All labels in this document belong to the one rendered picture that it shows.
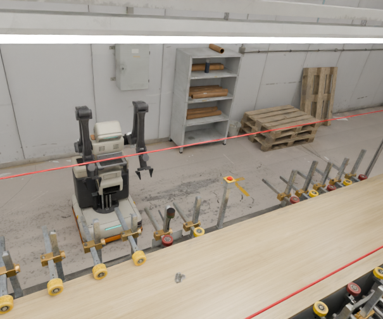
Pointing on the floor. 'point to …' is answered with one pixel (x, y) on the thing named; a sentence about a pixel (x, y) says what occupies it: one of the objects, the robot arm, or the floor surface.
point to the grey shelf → (195, 130)
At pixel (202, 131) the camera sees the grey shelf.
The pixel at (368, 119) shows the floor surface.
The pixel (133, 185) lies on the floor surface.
